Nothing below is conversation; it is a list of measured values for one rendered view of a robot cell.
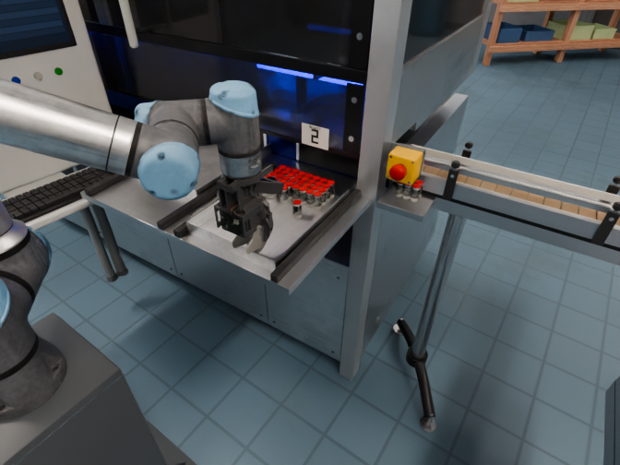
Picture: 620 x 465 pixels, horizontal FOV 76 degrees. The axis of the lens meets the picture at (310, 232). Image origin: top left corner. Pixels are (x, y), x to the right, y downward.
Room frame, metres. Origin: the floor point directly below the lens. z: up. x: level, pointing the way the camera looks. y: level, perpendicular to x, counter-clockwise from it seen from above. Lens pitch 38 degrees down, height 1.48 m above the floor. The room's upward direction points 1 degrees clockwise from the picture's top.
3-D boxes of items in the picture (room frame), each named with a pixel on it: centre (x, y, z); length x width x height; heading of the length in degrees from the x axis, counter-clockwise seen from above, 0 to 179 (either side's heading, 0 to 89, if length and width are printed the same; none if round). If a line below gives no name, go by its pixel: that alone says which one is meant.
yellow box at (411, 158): (0.90, -0.24, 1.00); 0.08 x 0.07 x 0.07; 149
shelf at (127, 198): (0.96, 0.22, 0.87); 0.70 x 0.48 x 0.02; 59
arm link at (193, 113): (0.61, 0.22, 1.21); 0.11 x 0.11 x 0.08; 13
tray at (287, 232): (0.83, 0.09, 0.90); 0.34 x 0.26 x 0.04; 148
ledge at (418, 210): (0.93, -0.27, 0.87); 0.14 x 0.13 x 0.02; 149
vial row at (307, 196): (0.91, 0.05, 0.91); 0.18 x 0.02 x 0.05; 58
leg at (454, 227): (0.95, -0.43, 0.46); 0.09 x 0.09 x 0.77; 59
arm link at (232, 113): (0.65, 0.13, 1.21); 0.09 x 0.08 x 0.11; 103
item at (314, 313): (1.87, 0.45, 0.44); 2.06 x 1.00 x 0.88; 59
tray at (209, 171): (1.11, 0.33, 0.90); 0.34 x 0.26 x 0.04; 149
